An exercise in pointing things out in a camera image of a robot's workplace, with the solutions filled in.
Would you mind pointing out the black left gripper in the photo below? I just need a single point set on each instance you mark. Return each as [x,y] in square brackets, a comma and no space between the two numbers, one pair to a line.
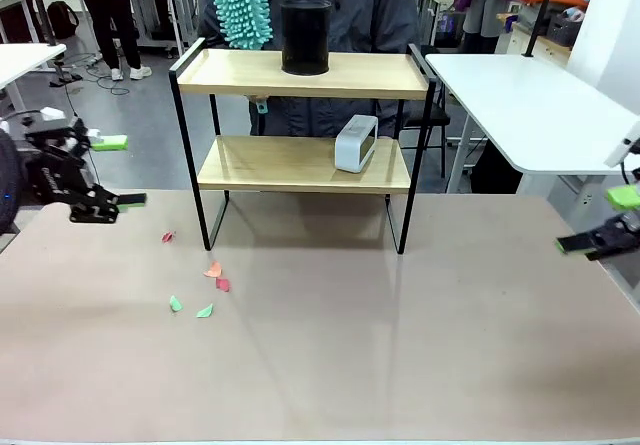
[50,175]

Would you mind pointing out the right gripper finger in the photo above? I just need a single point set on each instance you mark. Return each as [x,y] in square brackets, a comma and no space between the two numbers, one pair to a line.
[622,196]
[580,244]

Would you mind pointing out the teal chenille duster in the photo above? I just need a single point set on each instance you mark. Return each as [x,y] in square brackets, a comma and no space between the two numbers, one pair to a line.
[242,10]

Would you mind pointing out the black cylindrical container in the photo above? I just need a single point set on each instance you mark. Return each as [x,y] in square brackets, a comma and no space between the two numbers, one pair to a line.
[305,40]

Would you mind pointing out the two-tier wood metal shelf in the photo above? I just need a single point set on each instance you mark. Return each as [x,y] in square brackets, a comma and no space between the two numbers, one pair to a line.
[300,82]

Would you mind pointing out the person's right hand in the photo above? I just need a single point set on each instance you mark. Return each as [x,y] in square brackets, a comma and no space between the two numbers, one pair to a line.
[252,98]

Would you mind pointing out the red paper scrap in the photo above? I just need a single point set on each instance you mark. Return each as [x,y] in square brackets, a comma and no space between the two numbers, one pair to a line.
[214,269]
[167,237]
[223,285]

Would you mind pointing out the black stand base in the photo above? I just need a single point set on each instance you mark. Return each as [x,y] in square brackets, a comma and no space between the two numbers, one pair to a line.
[65,79]

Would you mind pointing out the large white side table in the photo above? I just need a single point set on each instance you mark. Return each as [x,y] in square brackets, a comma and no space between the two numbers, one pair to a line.
[525,105]

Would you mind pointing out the green paper scrap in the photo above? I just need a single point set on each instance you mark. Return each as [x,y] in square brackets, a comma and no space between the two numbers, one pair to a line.
[175,305]
[205,311]

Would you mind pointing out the black backpack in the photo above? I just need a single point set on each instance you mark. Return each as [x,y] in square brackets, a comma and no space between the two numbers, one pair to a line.
[62,20]

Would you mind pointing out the person in black clothes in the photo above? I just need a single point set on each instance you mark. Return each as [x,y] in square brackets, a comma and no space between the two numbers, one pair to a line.
[115,15]

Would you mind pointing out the grey plastic crate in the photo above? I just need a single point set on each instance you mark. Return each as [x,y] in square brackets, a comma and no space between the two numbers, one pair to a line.
[565,30]

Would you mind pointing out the light wooden cabinet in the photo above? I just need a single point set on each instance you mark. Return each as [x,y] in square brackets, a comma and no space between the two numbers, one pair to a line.
[525,40]

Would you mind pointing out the black folding chair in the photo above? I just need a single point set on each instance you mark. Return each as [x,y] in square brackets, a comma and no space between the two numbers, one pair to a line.
[435,115]

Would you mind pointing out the person in purple top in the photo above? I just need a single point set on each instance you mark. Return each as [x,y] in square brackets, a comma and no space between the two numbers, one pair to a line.
[480,10]

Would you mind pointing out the person in grey jacket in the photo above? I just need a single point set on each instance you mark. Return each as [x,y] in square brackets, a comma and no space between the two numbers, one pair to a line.
[350,15]

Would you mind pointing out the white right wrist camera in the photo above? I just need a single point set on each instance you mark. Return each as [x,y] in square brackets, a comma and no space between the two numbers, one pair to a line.
[622,152]

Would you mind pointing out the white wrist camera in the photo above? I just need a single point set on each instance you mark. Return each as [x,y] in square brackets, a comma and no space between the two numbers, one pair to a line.
[622,152]
[52,113]

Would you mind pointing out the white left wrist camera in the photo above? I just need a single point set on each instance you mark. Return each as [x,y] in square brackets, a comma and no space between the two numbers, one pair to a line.
[52,113]

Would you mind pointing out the black camera pole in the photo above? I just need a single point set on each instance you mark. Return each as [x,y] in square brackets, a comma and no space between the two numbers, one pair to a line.
[540,15]
[42,10]

